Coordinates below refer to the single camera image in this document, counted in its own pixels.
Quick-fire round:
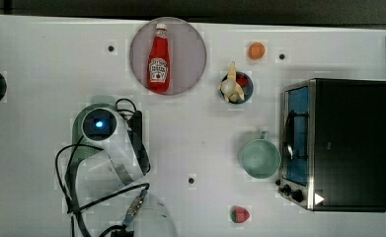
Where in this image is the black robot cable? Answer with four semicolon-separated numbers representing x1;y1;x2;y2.
54;98;151;237

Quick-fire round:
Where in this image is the teal green cup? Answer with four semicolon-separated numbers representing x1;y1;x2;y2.
239;131;281;179

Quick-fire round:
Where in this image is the red ketchup bottle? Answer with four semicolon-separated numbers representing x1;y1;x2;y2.
147;23;171;94

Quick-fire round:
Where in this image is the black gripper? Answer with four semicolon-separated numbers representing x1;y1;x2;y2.
127;111;150;175

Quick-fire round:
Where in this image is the peeled banana toy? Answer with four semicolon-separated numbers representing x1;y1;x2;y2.
218;61;245;103

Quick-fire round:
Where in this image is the blue small bowl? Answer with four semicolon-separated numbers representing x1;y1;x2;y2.
229;72;254;104

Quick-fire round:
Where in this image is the red toy in bowl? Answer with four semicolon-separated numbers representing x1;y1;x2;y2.
236;75;248;88

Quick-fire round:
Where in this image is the red green strawberry toy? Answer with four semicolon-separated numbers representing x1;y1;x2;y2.
230;206;250;223

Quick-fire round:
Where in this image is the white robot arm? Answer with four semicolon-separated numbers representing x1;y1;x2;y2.
66;107;178;237

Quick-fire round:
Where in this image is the orange toy fruit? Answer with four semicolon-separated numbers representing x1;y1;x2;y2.
248;42;266;60

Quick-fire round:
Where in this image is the green plastic strainer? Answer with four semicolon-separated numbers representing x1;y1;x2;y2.
71;95;116;166

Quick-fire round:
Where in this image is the black toaster oven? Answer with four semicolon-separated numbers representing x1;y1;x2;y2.
275;78;386;212

